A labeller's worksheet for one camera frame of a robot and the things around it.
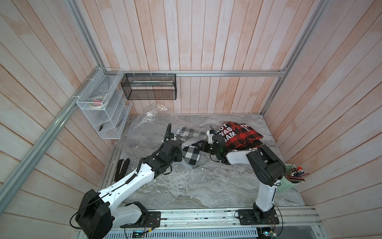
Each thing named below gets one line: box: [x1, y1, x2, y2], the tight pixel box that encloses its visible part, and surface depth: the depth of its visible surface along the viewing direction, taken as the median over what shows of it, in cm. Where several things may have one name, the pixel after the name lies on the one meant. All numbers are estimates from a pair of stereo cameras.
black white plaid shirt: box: [175, 126, 208, 167], surface depth 96 cm
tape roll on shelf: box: [89, 95, 109, 109], surface depth 75 cm
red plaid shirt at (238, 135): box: [216, 121, 264, 149], surface depth 99 cm
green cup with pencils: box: [276, 163, 310, 193], surface depth 73 cm
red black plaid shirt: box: [226, 136, 264, 152], surface depth 95 cm
